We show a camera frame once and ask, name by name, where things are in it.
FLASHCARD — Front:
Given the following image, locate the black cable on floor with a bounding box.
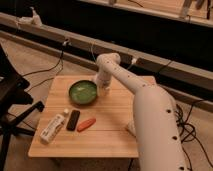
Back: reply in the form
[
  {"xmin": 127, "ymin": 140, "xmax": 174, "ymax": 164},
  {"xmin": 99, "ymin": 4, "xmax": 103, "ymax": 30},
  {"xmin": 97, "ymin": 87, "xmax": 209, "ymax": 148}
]
[{"xmin": 20, "ymin": 39, "xmax": 72, "ymax": 93}]

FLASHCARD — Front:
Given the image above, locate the white tube with cap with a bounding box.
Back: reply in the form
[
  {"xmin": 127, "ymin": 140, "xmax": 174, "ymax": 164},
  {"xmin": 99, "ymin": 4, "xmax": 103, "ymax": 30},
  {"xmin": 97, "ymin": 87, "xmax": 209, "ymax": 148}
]
[{"xmin": 40, "ymin": 109, "xmax": 69, "ymax": 143}]

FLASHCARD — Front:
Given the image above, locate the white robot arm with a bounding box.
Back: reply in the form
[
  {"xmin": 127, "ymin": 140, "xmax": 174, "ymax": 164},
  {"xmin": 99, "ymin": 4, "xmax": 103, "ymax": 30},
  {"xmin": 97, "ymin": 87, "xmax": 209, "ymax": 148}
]
[{"xmin": 94, "ymin": 53, "xmax": 187, "ymax": 171}]

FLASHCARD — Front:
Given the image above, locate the wooden table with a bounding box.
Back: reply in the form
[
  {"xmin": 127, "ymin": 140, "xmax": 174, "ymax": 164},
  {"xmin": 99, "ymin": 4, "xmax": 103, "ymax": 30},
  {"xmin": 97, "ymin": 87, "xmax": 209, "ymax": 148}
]
[{"xmin": 28, "ymin": 75, "xmax": 138, "ymax": 158}]

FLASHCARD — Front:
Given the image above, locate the orange carrot toy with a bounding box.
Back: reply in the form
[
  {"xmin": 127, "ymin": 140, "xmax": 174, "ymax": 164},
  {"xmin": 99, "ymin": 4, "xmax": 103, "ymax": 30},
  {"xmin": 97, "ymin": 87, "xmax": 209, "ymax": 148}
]
[{"xmin": 77, "ymin": 118, "xmax": 96, "ymax": 132}]

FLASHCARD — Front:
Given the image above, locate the white clamp on rail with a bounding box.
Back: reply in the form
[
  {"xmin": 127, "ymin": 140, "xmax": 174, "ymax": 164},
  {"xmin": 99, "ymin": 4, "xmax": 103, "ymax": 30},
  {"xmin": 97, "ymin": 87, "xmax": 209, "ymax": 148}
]
[{"xmin": 18, "ymin": 7, "xmax": 43, "ymax": 27}]

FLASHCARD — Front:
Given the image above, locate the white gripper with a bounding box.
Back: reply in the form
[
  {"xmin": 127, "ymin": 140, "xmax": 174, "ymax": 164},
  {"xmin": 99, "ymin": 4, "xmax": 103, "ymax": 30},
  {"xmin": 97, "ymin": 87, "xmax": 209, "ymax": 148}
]
[{"xmin": 94, "ymin": 75, "xmax": 110, "ymax": 97}]

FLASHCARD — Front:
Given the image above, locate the black rectangular block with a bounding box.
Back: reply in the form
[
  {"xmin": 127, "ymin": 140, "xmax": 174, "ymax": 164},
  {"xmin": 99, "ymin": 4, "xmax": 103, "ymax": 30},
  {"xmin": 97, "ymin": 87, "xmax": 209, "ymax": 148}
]
[{"xmin": 66, "ymin": 110, "xmax": 80, "ymax": 131}]

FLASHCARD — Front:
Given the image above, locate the green ceramic bowl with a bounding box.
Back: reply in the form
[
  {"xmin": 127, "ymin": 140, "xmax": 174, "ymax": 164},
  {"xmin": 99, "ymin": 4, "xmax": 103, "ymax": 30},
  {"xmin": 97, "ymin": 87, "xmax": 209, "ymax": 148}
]
[{"xmin": 69, "ymin": 80, "xmax": 97, "ymax": 105}]

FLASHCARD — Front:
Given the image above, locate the black office chair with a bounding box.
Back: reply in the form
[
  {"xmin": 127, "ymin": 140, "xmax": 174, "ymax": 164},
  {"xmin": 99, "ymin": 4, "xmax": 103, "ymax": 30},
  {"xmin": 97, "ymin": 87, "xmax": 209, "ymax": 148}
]
[{"xmin": 0, "ymin": 44, "xmax": 44, "ymax": 171}]

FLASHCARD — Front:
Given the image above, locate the black cable bundle right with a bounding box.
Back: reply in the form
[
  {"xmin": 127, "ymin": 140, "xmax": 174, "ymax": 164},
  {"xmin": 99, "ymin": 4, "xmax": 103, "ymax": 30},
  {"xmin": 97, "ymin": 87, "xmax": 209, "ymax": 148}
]
[{"xmin": 174, "ymin": 99, "xmax": 213, "ymax": 171}]

